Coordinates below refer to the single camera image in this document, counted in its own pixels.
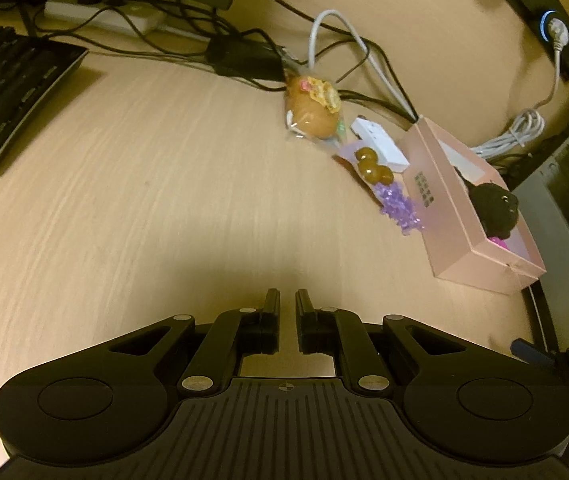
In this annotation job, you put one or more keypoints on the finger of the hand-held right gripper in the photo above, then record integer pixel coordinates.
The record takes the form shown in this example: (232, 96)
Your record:
(526, 350)

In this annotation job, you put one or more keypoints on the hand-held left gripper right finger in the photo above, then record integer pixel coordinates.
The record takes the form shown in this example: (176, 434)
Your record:
(304, 320)

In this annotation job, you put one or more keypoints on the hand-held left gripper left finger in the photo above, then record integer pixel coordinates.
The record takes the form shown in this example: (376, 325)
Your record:
(273, 320)

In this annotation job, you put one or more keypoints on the pink cardboard box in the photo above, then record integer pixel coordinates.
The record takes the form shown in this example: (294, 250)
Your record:
(454, 240)

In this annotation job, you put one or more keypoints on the purple crystal star ornament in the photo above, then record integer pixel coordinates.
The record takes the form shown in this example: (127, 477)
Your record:
(397, 207)

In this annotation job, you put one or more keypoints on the black plush cat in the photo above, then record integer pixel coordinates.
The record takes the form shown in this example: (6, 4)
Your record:
(494, 207)

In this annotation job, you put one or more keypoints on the white plug adapter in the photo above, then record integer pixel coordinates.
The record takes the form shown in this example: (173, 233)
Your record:
(379, 142)

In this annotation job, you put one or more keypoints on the packaged bread with cartoon print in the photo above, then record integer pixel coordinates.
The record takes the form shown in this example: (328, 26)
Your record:
(309, 110)

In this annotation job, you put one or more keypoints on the black power adapter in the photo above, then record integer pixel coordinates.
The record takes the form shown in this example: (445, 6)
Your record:
(244, 57)

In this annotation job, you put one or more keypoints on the white power strip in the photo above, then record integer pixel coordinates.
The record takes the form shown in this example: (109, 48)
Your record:
(134, 20)

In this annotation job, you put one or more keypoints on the black keyboard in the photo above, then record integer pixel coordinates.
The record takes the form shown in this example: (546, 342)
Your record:
(4, 85)

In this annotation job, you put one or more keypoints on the black wall socket strip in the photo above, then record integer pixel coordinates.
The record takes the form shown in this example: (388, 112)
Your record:
(524, 5)

